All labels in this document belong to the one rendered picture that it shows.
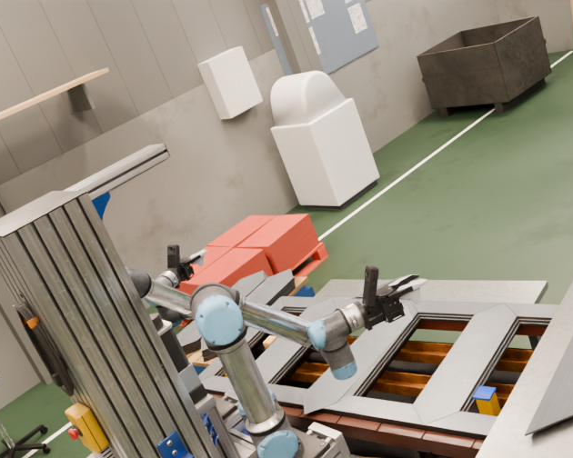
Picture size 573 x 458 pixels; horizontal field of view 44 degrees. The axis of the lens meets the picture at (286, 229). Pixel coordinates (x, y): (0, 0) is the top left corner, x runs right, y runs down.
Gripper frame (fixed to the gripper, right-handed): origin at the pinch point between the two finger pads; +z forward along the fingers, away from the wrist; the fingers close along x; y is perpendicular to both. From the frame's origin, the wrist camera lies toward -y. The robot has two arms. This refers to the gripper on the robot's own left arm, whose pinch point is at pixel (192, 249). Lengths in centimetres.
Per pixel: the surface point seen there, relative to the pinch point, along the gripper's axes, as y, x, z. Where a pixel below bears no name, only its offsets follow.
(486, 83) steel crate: 102, 46, 572
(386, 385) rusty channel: 65, 73, -4
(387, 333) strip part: 52, 72, 15
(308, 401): 55, 50, -27
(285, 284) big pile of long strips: 61, 0, 72
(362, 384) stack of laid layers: 53, 70, -19
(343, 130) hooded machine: 84, -71, 405
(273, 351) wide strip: 59, 18, 10
